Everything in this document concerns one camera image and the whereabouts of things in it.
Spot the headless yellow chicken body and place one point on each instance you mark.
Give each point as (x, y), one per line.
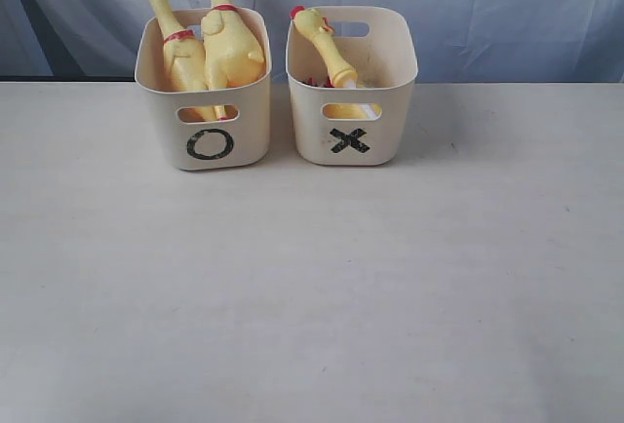
(337, 110)

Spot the severed chicken head with tube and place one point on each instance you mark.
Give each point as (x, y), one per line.
(314, 27)

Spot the cream bin marked X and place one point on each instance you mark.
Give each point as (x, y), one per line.
(378, 43)

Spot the cream bin marked O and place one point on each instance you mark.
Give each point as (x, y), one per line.
(199, 146)

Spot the yellow rubber chicken front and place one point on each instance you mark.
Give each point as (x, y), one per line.
(234, 56)

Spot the yellow rubber chicken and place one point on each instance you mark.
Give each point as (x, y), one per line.
(234, 56)
(182, 52)

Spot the blue-grey backdrop curtain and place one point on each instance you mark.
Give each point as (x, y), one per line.
(455, 40)

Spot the yellow rubber chicken top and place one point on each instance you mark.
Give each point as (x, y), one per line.
(182, 52)

